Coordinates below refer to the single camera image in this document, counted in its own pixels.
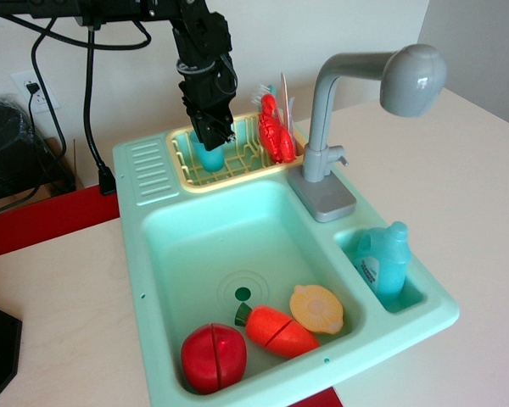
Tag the white wall outlet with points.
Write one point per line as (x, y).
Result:
(37, 93)

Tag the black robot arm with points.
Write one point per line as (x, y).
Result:
(202, 39)

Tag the black bag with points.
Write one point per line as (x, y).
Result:
(15, 125)

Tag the blue toy detergent bottle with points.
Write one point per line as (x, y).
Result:
(381, 258)

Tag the red table edge strip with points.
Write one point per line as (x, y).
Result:
(55, 217)

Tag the yellow toy lemon half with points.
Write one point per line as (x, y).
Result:
(317, 309)

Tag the blue plastic toy cup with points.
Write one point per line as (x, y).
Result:
(211, 161)

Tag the red toy lobster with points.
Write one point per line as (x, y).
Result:
(274, 137)

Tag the orange toy carrot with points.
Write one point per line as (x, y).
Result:
(275, 331)

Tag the grey toy faucet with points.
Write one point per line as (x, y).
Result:
(410, 81)

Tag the yellow plastic drying rack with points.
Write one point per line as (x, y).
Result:
(244, 159)

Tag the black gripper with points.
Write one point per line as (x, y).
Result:
(208, 88)

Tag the teal toy brush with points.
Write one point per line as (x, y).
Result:
(260, 91)

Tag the mint green toy sink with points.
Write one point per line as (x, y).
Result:
(195, 254)

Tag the red toy tomato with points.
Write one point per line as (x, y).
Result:
(213, 357)

